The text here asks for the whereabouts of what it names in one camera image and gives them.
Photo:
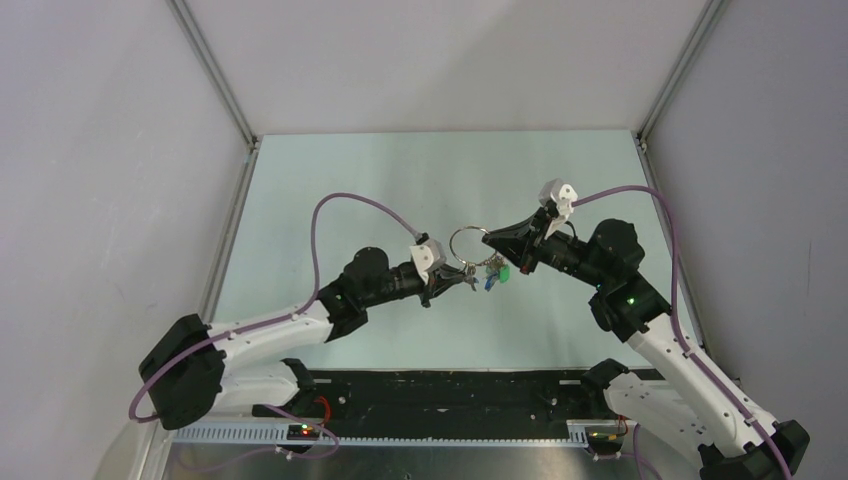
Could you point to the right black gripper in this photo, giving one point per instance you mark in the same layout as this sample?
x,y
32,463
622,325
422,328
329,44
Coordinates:
x,y
518,242

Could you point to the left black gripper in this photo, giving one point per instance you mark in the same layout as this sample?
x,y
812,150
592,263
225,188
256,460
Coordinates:
x,y
445,278

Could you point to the keyring with coloured keys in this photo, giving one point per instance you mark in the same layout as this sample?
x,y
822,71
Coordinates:
x,y
488,272

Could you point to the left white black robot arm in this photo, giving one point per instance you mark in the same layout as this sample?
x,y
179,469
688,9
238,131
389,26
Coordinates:
x,y
198,368

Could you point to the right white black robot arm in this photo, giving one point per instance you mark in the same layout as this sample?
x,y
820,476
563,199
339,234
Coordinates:
x,y
702,397

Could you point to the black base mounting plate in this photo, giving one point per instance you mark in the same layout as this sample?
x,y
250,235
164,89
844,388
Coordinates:
x,y
450,404

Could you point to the right controller board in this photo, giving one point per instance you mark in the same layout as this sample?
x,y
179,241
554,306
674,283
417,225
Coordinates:
x,y
604,438

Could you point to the controller board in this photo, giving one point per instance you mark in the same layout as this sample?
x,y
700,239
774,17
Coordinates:
x,y
604,438
300,432

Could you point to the left controller board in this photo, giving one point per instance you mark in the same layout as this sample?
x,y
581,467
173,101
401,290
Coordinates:
x,y
300,432

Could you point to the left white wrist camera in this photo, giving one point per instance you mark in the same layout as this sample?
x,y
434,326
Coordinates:
x,y
427,257

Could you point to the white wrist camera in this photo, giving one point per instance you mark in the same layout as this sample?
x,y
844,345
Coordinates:
x,y
557,200
427,257

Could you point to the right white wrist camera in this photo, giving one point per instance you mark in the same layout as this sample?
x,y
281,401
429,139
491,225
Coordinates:
x,y
557,200

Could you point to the aluminium frame rail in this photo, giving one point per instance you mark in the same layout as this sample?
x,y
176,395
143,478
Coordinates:
x,y
273,421

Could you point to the right aluminium corner post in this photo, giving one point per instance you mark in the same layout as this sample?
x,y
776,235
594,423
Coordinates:
x,y
704,26

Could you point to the aluminium corner post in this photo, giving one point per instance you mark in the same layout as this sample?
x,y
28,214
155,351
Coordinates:
x,y
704,26
197,41

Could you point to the left aluminium corner post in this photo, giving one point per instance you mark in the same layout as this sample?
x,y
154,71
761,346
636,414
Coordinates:
x,y
197,41

